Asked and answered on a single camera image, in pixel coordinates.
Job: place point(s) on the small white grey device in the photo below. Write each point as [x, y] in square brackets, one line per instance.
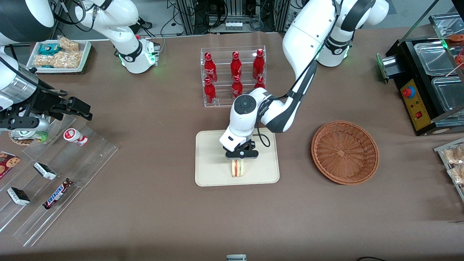
[236, 257]

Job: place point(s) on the aluminium equipment frame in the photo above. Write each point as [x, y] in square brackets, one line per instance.
[185, 16]

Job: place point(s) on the clear acrylic stepped shelf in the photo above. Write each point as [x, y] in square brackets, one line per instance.
[87, 159]

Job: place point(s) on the large rice cracker packet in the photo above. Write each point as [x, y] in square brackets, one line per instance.
[68, 59]

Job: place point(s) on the red emergency stop button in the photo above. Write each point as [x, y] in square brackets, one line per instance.
[407, 92]

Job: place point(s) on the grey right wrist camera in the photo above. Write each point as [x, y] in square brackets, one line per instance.
[25, 124]

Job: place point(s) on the cream rectangular plastic tray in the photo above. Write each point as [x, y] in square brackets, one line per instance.
[210, 159]

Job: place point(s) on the red cookie package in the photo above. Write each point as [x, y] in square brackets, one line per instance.
[8, 164]

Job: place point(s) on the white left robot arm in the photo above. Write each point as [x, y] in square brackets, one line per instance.
[308, 32]

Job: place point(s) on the black white snack bar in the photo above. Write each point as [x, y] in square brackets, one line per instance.
[19, 196]
[45, 171]

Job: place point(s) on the green white snack packet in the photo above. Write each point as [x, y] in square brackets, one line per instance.
[42, 137]

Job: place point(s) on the red cola bottle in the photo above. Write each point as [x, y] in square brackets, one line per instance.
[236, 67]
[210, 92]
[258, 65]
[260, 82]
[210, 69]
[236, 87]

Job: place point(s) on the white square snack tray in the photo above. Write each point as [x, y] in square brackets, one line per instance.
[85, 54]

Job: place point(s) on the flat rice cracker packet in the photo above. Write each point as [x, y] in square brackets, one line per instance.
[43, 60]

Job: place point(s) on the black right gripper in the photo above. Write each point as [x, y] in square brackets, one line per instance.
[44, 99]

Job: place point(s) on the wrapped brown pastry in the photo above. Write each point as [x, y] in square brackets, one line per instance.
[457, 174]
[455, 155]

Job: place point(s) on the brown Snickers bar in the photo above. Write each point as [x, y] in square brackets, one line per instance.
[58, 194]

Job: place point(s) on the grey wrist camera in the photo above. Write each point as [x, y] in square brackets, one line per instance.
[242, 154]
[25, 124]

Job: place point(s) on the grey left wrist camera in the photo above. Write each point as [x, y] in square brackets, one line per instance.
[242, 154]

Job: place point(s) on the white red yogurt bottle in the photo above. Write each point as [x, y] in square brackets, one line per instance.
[73, 135]

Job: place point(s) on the red sausage on skewer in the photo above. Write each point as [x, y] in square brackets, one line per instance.
[460, 58]

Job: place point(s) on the triangular sandwich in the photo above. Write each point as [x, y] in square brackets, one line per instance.
[238, 168]

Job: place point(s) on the black food warmer machine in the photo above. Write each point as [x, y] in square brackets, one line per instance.
[420, 108]

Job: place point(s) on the small rice cracker packet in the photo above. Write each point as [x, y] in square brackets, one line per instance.
[69, 44]

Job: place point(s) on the grey pastry tray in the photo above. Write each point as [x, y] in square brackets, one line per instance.
[442, 148]

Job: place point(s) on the teal snack packet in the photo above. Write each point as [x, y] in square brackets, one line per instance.
[49, 49]

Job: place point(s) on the clear acrylic bottle rack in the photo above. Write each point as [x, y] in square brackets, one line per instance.
[224, 101]

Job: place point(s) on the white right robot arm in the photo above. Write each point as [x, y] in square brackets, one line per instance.
[125, 36]

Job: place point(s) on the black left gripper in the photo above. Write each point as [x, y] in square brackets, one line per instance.
[252, 144]

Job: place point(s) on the round brown wicker basket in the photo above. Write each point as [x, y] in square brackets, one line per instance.
[344, 152]

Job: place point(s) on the white power strip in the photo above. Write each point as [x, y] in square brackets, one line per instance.
[233, 25]

